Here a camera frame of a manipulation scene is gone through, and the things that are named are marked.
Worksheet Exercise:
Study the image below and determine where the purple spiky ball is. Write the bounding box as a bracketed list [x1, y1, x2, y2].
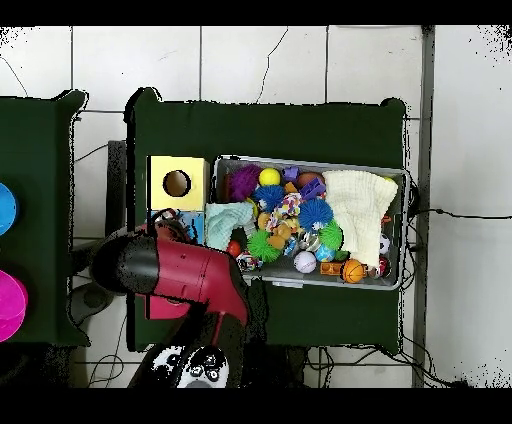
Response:
[228, 163, 263, 203]

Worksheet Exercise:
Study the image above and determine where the wooden box with three holes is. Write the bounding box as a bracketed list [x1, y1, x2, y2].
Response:
[145, 154, 210, 320]

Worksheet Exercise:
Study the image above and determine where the black cable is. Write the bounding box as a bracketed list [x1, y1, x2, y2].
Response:
[411, 207, 512, 220]

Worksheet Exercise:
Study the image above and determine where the dark green table cloth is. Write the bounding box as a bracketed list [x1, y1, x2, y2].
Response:
[0, 90, 90, 347]
[125, 87, 409, 353]

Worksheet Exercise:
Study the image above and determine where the yellow smooth ball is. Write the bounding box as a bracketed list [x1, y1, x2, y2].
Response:
[258, 166, 283, 187]

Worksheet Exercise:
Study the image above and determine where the green rubber koosh ball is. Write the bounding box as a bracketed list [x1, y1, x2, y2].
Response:
[317, 219, 345, 251]
[246, 229, 283, 263]

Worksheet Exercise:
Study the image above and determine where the orange toy basketball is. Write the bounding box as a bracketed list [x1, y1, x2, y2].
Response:
[340, 258, 367, 284]

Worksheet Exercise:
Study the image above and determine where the clear mesh bin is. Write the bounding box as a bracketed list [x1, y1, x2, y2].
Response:
[206, 154, 411, 291]

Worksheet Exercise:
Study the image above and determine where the cream waffle cloth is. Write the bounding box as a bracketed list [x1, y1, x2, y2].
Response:
[321, 169, 399, 268]

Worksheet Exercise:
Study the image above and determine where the mint green waffle cloth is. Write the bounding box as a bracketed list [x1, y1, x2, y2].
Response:
[205, 201, 257, 251]

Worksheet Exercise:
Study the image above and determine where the white toy baseball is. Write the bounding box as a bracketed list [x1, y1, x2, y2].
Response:
[293, 250, 318, 275]

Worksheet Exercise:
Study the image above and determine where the blue round disc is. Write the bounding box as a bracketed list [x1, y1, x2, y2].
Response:
[0, 182, 19, 236]

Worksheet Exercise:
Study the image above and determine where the blue rubber koosh ball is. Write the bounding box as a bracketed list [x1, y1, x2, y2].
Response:
[252, 183, 287, 214]
[298, 196, 335, 231]

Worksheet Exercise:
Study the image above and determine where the magenta round disc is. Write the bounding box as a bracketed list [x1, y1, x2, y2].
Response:
[0, 269, 29, 343]

